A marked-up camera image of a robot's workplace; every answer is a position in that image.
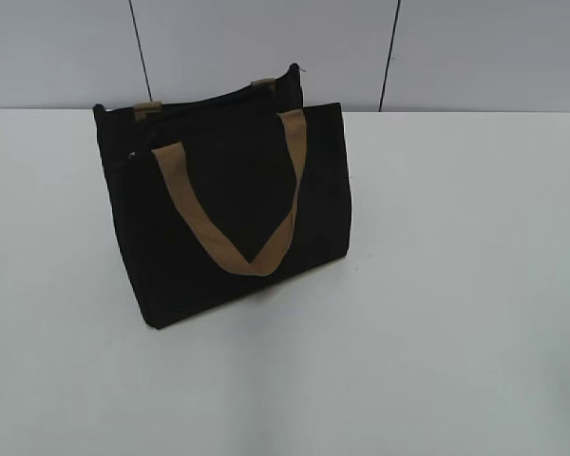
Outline black tote bag brown handles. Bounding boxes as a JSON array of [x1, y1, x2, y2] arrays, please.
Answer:
[[93, 64, 352, 329]]

